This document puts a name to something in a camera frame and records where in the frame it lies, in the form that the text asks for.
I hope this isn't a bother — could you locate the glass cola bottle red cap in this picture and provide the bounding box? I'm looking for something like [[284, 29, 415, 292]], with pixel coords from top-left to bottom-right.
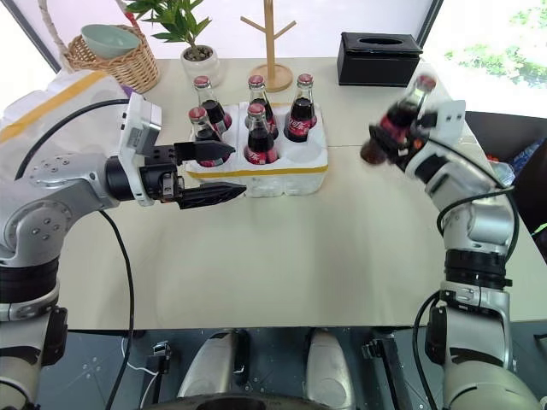
[[192, 75, 233, 134], [358, 73, 438, 166], [283, 73, 320, 144], [245, 73, 279, 134], [243, 102, 282, 166], [187, 106, 232, 169]]

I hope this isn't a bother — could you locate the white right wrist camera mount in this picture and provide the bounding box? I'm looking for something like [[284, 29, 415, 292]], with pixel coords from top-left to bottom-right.
[[416, 99, 468, 150]]

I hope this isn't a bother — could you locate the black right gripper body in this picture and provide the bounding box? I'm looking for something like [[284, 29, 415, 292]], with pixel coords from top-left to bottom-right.
[[386, 126, 430, 173]]

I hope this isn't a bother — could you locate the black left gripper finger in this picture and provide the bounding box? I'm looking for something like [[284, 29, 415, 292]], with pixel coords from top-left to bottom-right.
[[176, 182, 249, 211], [173, 139, 238, 167]]

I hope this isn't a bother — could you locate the dark window frame post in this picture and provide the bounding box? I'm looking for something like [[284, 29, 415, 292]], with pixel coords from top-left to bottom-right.
[[419, 0, 446, 49], [7, 0, 62, 73]]

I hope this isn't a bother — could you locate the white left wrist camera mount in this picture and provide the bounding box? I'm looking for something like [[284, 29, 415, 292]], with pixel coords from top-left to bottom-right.
[[116, 91, 164, 208]]

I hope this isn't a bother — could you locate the clear plastic water bottle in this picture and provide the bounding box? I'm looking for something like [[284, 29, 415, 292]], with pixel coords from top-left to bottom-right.
[[486, 140, 544, 187]]

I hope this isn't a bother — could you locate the pale green ceramic bowl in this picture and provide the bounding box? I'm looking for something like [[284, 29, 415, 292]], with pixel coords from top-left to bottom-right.
[[80, 23, 143, 61]]

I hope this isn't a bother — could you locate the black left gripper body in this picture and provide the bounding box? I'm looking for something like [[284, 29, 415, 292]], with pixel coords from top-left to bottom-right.
[[138, 143, 188, 206]]

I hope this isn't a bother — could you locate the wooden mug tree stand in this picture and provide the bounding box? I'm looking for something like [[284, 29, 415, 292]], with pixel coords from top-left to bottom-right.
[[239, 0, 299, 93]]

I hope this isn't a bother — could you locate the white foam bottle crate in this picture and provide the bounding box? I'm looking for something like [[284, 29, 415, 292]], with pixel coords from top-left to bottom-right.
[[184, 101, 330, 199]]

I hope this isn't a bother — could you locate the green plant in white pot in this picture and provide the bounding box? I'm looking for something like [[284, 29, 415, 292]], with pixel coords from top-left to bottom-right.
[[125, 0, 224, 89]]

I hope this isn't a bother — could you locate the black tissue box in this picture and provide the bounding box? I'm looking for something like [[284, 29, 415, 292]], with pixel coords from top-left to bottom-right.
[[336, 31, 425, 89]]

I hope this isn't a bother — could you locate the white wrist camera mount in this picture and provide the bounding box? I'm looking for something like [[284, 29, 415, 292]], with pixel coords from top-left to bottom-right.
[[116, 91, 164, 208], [416, 99, 468, 150]]

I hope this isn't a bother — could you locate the woven wicker basket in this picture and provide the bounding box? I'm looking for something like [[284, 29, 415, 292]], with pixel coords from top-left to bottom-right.
[[37, 0, 162, 95]]

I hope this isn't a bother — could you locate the thin white cable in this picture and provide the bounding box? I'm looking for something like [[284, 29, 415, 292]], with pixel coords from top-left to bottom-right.
[[121, 336, 160, 405]]

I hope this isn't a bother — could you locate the silver rounded robot leg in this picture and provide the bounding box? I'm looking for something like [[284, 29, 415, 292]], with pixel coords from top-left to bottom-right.
[[304, 328, 356, 410], [176, 328, 252, 402]]

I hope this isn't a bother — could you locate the white foam box yellow tape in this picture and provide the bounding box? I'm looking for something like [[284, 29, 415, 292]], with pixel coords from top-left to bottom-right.
[[0, 69, 134, 183]]

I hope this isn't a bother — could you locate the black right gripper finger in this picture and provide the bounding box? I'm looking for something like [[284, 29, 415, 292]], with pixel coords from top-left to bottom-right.
[[368, 124, 403, 165], [412, 108, 438, 130]]

